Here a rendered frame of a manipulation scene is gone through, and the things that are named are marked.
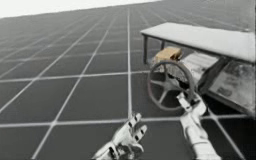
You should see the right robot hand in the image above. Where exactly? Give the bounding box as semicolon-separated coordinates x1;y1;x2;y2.
176;92;208;118

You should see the grey cart with brown box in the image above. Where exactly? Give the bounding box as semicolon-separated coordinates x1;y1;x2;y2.
140;21;256;118

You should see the dark steering wheel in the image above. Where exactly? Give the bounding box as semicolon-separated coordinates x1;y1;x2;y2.
146;59;197;112

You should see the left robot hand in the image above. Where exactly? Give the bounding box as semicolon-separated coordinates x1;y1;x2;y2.
111;112;148;158

